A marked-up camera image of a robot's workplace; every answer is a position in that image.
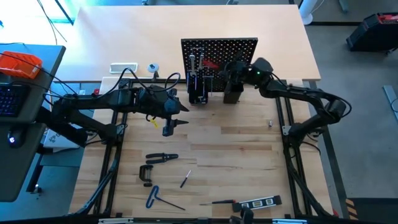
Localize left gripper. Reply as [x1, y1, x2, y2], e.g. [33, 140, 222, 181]
[155, 90, 190, 138]

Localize red-handled screwdriver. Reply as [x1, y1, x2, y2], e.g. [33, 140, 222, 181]
[201, 59, 221, 70]

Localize small black-handled screwdriver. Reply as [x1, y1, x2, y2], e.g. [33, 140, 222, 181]
[179, 169, 193, 189]

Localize black perforated pegboard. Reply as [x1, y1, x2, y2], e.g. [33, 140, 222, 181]
[180, 37, 259, 93]

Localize black C-clamp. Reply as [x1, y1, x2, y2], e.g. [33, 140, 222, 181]
[139, 164, 155, 188]

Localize white rectangular tray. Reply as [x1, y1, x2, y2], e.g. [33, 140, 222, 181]
[109, 62, 139, 74]

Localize white stand base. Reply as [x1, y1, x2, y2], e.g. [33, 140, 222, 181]
[298, 0, 325, 26]

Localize light wood desk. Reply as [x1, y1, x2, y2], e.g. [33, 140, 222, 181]
[55, 4, 322, 83]

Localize black spirit level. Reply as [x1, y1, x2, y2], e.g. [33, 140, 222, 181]
[232, 195, 283, 213]

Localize black and red case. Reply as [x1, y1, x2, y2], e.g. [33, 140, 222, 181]
[346, 12, 398, 53]

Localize black computer mouse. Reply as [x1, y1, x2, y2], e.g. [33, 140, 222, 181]
[7, 129, 26, 149]

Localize black keyboard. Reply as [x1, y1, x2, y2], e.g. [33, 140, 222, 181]
[0, 83, 31, 118]

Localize orange plastic box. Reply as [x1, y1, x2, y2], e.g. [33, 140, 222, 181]
[0, 50, 44, 80]

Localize dark grey desk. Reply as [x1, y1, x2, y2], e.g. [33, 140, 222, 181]
[0, 43, 67, 203]

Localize yellow black hazard strip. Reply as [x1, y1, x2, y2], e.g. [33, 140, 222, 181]
[345, 198, 358, 221]

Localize black floor mat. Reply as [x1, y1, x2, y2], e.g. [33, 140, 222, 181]
[346, 197, 398, 224]

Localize black wire stripper pliers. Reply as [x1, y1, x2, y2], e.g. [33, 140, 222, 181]
[145, 152, 180, 166]

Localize black aluminium table frame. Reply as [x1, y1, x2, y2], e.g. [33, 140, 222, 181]
[67, 72, 336, 218]

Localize blue T-handle hex key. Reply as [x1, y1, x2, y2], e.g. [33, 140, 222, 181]
[145, 185, 187, 211]

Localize long black-handled screwdriver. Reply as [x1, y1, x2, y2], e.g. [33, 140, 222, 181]
[198, 198, 236, 207]

